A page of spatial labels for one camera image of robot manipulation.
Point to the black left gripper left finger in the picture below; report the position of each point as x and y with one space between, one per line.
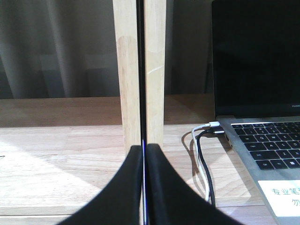
119 202

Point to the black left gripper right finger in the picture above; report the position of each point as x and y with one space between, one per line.
171 200

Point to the low wooden shelf unit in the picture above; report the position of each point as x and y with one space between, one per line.
56 154

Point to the white label sticker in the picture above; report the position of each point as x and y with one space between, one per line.
283 196

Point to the grey curtain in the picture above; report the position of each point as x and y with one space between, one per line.
66 48

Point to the silver laptop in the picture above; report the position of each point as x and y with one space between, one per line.
256 79

